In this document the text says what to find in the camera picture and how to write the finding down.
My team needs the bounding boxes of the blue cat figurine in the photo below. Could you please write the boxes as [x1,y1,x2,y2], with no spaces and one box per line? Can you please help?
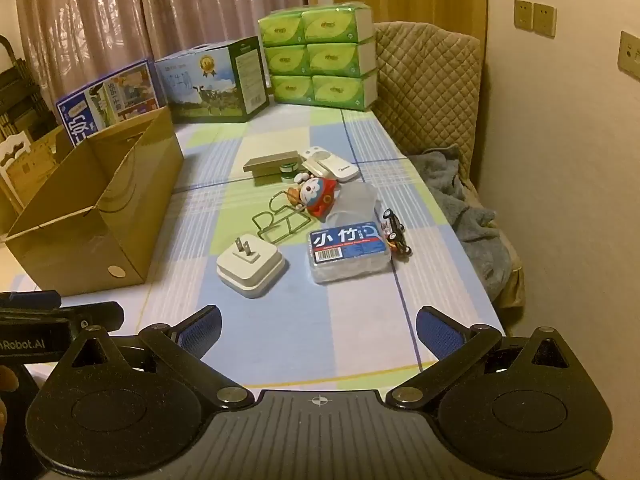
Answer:
[286,171,342,222]

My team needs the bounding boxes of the black folding rack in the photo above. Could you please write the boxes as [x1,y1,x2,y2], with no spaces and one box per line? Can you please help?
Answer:
[0,35,57,138]

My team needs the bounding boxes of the stacked brown cardboard cartons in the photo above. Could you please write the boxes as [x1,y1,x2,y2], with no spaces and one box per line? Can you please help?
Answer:
[5,125,73,211]

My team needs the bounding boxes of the white carved chair back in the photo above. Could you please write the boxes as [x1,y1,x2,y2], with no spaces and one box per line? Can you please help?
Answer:
[0,132,36,211]

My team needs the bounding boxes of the clear box with blue label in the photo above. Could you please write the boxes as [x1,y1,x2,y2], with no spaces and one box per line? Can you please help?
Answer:
[306,221,393,286]

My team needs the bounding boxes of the pink patterned curtain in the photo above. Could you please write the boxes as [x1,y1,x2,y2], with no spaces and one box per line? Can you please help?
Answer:
[12,0,308,106]

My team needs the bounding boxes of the cow print milk carton box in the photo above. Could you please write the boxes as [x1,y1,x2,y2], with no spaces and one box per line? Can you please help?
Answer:
[154,36,271,124]

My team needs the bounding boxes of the stack of green tissue packs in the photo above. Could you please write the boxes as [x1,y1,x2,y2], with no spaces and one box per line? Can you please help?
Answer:
[257,2,378,111]

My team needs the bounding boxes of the grey box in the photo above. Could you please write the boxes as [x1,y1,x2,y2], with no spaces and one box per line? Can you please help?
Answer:
[242,151,301,175]

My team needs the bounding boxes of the green wire holder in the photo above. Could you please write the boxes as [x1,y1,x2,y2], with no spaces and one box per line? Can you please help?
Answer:
[252,192,311,246]

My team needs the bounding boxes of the person's left hand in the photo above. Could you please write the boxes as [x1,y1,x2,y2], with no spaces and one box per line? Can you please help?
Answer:
[0,365,17,431]

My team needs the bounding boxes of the white remote with grey logo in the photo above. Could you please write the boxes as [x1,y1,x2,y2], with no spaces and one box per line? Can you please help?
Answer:
[302,156,360,182]

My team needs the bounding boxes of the brown cardboard box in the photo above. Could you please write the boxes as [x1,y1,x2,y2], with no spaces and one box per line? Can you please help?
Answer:
[4,106,185,286]

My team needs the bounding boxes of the white power adapter plug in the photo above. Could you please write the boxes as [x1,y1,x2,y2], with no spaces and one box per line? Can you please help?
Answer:
[216,236,286,298]

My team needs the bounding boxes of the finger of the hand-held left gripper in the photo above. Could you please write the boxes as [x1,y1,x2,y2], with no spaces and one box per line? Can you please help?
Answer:
[0,289,62,310]
[0,301,125,333]

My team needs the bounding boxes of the grey blanket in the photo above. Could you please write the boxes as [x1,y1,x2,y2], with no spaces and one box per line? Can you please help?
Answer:
[410,144,513,301]

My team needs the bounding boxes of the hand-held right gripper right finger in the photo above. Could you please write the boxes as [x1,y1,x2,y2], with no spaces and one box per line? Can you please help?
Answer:
[385,305,583,411]

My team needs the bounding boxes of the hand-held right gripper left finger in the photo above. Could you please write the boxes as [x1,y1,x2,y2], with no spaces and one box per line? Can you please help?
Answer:
[55,305,256,411]

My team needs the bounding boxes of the blue cartoon milk carton box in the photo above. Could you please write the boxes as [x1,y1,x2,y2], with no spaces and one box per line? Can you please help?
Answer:
[55,58,168,148]

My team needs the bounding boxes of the clear plastic container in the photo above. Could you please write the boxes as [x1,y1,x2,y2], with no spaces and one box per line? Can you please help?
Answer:
[325,182,381,226]

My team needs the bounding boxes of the beige quilted chair cover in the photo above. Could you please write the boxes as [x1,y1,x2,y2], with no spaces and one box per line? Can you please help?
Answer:
[372,21,483,196]

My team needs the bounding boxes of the red and yellow toy car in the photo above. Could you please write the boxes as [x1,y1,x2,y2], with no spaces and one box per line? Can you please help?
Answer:
[385,230,413,257]

